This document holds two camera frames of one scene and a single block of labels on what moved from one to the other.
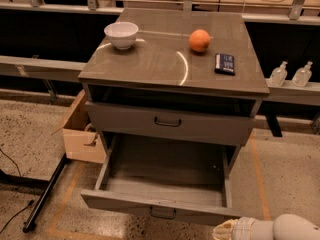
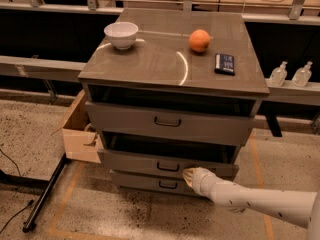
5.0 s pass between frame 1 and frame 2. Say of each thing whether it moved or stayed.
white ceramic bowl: stayed
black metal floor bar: stayed
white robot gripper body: moved
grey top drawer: stayed
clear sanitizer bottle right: stayed
